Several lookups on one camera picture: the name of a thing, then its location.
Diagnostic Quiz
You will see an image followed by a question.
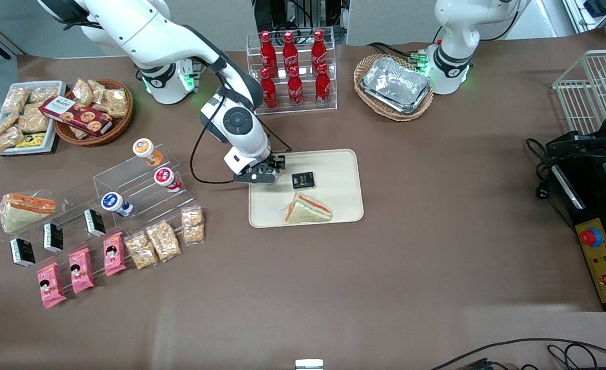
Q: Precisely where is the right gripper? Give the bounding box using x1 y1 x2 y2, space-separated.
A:
224 146 287 185

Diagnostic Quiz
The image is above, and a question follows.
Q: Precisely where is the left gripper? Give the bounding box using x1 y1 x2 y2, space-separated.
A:
547 128 606 157

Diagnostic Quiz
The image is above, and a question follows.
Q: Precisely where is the flat black gum box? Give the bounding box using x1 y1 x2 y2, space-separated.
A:
291 171 316 190

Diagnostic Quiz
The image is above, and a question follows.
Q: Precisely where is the beige plastic serving tray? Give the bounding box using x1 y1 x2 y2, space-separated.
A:
248 149 364 228

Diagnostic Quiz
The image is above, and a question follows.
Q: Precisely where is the red label gum bottle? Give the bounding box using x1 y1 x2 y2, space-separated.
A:
154 167 183 194

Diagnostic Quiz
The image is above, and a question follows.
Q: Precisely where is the orange label gum bottle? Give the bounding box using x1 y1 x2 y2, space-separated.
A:
132 138 163 167

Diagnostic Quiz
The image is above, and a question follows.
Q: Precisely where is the blue label gum bottle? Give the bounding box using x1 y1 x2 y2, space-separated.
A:
101 192 135 217

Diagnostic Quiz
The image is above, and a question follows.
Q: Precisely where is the small wrapped triangle sandwich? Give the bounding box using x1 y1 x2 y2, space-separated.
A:
284 192 333 224

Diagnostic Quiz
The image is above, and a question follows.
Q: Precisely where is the black yellow control box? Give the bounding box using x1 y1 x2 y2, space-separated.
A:
549 154 606 312

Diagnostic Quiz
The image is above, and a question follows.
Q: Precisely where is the clear acrylic bottle rack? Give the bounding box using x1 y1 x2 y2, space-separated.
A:
246 27 338 116

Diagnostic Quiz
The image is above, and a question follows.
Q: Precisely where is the red cola bottle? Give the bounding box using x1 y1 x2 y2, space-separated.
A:
311 29 328 66
262 68 279 110
260 30 277 72
282 31 299 70
287 66 304 108
315 63 332 106

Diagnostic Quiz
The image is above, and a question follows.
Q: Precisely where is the red emergency stop button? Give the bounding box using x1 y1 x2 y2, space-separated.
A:
579 226 603 247

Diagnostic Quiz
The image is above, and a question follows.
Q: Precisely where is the small clear acrylic riser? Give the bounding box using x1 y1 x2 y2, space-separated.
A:
92 144 196 232

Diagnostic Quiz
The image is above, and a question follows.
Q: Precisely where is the oval light wicker basket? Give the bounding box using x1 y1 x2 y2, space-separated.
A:
354 53 435 122

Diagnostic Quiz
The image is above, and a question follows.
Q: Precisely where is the aluminium foil container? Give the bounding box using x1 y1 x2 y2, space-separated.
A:
360 57 432 115

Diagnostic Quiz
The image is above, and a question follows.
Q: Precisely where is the round brown wicker basket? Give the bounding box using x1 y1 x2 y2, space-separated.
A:
53 79 134 147

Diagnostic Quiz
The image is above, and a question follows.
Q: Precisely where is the black equipment rack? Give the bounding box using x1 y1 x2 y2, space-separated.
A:
254 0 345 44

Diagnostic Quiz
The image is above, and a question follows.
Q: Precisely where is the pink snack pack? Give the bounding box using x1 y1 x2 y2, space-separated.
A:
68 248 95 294
103 232 127 276
36 262 67 309

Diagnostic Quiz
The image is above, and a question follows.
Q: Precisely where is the small black carton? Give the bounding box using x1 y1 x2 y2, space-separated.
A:
43 223 64 253
10 238 36 268
84 209 106 237

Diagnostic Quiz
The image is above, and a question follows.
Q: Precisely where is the red cookie box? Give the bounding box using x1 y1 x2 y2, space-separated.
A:
39 96 113 137

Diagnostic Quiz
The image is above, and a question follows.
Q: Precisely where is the long clear acrylic riser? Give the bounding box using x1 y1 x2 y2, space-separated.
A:
0 193 131 281

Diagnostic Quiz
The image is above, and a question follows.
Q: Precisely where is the white rectangular plastic bin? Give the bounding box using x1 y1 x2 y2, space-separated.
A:
0 81 67 155

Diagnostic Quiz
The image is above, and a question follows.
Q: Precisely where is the yellow snack packet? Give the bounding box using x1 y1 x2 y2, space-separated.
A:
16 133 46 149

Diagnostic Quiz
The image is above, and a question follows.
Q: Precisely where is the large wrapped triangle sandwich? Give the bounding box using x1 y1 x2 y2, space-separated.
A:
0 193 57 233

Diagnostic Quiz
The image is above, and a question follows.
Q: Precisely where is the black power cable with plug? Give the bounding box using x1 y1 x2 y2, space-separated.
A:
525 138 576 232

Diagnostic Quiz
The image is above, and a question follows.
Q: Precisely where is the white wire basket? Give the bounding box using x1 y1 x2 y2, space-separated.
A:
552 49 606 135

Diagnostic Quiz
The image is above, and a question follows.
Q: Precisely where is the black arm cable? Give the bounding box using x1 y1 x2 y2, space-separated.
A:
189 54 292 184

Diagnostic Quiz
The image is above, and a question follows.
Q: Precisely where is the metal shelf frame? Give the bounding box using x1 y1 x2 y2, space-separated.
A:
562 0 606 36

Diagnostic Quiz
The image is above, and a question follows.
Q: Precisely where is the black base cable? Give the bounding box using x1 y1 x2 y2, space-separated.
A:
367 41 432 65

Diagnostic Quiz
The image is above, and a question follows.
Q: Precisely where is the long black floor cable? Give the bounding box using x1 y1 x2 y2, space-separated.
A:
429 338 606 370

